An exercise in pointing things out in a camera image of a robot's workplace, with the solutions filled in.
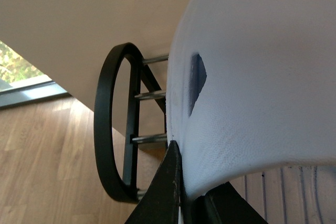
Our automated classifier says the black metal shoe rack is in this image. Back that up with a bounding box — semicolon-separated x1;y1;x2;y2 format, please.
93;43;168;204

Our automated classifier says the left window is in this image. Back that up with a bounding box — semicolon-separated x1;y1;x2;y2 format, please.
1;42;69;109

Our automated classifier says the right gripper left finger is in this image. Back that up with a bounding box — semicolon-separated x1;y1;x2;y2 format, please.
126;141;182;223

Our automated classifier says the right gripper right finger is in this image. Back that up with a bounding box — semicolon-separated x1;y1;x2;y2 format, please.
205;182;267;223

